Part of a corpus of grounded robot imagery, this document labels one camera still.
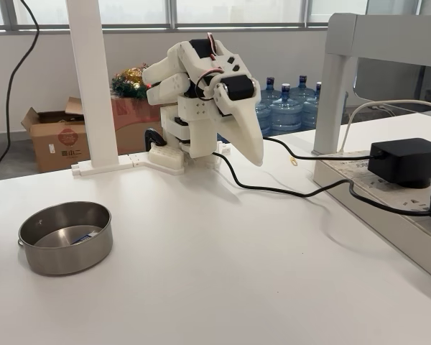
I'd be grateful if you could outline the black adapter cable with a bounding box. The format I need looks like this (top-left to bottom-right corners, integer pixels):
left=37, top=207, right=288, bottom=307
left=261, top=135, right=385, bottom=161

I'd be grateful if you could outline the white cable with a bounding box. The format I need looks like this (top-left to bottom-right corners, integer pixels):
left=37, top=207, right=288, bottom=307
left=339, top=99, right=431, bottom=154

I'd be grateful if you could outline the round metal bowl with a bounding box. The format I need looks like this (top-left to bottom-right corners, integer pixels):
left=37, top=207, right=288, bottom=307
left=17, top=201, right=114, bottom=277

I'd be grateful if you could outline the tinsel christmas wreath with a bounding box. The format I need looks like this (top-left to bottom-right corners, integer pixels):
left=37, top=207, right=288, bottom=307
left=111, top=63, right=152, bottom=101

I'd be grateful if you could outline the black power cable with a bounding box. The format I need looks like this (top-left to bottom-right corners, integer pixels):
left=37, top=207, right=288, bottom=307
left=211, top=150, right=431, bottom=219

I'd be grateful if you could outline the white monitor riser shelf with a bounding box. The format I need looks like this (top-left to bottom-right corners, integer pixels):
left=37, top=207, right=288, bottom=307
left=312, top=12, right=431, bottom=156

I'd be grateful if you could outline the open cardboard box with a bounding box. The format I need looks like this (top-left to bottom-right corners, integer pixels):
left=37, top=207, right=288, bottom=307
left=20, top=96, right=91, bottom=173

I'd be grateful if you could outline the black power adapter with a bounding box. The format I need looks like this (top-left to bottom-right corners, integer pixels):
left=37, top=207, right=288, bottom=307
left=366, top=138, right=431, bottom=190

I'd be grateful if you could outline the small white and blue box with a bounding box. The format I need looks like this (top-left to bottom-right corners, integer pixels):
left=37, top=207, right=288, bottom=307
left=70, top=229, right=101, bottom=246

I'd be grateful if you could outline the red servo cable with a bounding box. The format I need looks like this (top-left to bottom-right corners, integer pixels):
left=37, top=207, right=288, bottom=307
left=195, top=32, right=224, bottom=101

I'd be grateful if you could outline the white stand post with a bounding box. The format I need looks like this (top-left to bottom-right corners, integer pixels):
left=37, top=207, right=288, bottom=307
left=65, top=0, right=166, bottom=177

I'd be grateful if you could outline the black hanging cable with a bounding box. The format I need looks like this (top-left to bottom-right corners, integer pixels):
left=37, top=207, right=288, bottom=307
left=0, top=0, right=41, bottom=183

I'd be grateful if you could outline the white power strip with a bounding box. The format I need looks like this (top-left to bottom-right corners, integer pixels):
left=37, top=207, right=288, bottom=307
left=314, top=149, right=431, bottom=285

